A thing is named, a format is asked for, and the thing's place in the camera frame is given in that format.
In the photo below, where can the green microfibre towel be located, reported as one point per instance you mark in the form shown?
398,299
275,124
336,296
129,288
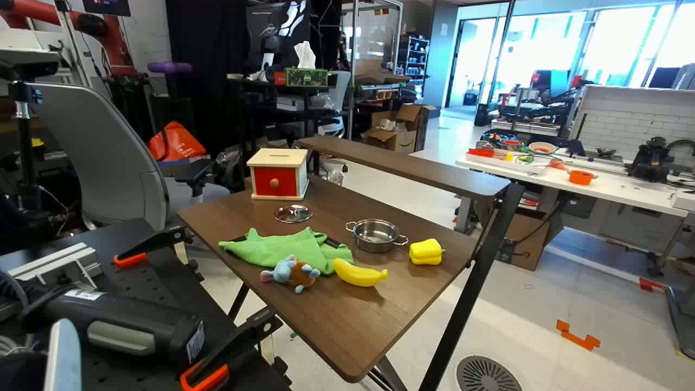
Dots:
290,251

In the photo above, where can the red robot arm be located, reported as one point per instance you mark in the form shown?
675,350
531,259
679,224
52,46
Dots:
108,35

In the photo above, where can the small metal pot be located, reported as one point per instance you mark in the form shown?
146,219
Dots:
376,238

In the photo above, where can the small glass lid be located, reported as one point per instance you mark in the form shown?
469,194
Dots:
293,213

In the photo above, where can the red wooden drawer box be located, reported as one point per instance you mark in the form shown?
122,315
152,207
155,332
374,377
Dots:
275,181

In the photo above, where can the yellow toy banana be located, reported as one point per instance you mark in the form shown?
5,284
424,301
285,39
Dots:
359,275

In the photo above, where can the stacked cardboard boxes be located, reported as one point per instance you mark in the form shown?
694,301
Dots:
395,128

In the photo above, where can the yellow toy bell pepper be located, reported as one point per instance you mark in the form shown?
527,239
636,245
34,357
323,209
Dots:
426,252

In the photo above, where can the grey stuffed mouse toy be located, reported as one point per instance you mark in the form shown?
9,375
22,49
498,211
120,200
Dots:
287,272

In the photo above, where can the green circuit board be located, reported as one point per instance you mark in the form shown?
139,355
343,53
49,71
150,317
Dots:
306,76

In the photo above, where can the white tissue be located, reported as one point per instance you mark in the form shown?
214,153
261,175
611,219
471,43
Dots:
305,55

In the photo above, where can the brown folding table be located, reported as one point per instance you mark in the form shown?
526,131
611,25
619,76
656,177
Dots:
474,279

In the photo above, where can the tray of colourful toys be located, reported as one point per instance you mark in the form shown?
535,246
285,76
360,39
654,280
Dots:
515,154

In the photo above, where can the orange bag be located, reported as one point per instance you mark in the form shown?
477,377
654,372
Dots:
175,144

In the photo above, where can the brown cardboard box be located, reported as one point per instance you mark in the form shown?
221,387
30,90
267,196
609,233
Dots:
526,242

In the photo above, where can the purple round cushion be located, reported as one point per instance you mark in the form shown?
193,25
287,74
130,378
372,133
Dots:
169,69

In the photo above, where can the round floor drain grate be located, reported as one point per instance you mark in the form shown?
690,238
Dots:
487,375

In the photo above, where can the orange bowl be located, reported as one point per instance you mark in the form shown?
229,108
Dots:
581,177

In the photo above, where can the grey office chair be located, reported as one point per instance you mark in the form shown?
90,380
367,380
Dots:
108,159

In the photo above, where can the orange floor marker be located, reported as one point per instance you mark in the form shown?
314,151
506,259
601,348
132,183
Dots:
575,338

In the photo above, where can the white work table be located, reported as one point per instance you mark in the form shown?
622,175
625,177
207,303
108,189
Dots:
622,188

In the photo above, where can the white brick pattern panel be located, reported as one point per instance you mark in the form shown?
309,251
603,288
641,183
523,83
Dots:
622,116

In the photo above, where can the black machine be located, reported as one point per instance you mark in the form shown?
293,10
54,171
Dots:
651,162

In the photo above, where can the white panel edge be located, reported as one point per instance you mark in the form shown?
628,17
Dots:
64,360

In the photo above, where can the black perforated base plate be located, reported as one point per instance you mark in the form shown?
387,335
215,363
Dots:
143,289

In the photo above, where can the white rail strip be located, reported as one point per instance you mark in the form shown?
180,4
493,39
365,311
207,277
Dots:
51,261

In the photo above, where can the black camera stand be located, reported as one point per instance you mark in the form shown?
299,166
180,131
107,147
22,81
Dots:
24,144

